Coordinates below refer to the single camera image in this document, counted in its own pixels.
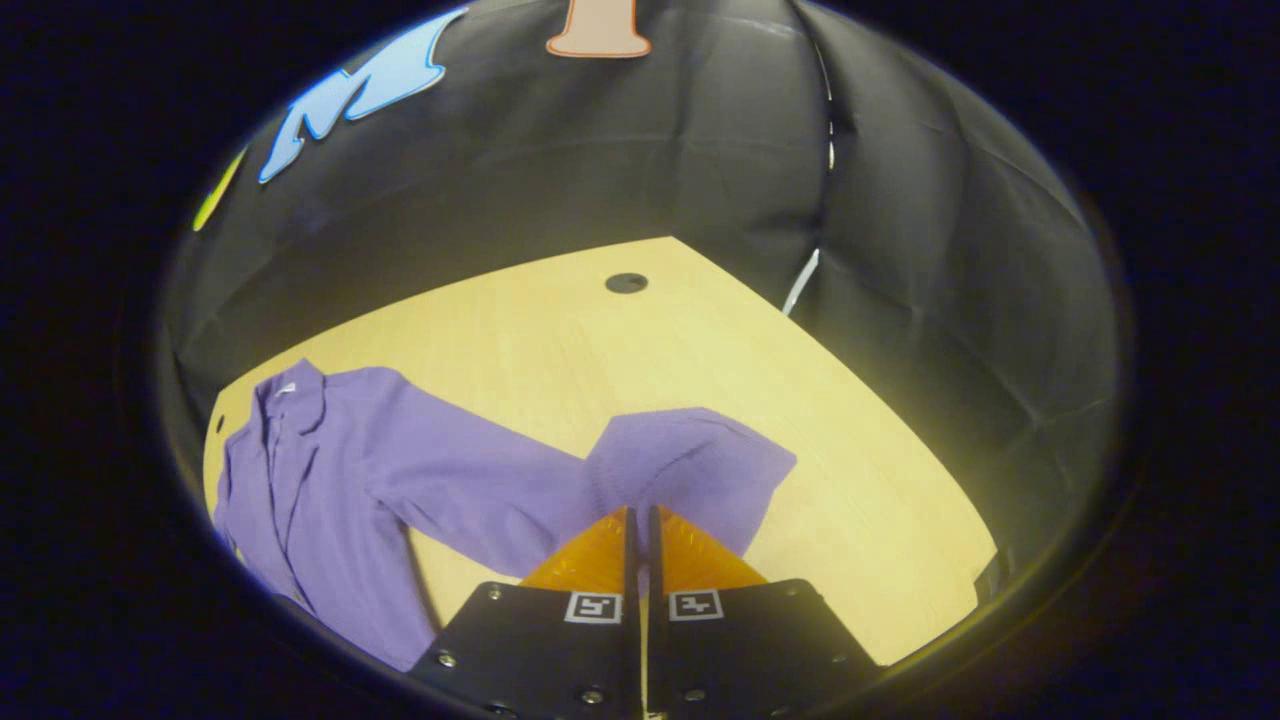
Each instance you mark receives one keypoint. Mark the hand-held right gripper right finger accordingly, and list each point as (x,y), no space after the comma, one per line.
(740,650)

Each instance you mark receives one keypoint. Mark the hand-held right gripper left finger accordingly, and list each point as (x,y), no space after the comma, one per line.
(560,650)

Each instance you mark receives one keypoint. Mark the black table grommet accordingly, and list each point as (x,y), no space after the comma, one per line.
(626,283)

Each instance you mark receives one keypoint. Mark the purple knit cardigan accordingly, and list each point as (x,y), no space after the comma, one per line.
(350,470)

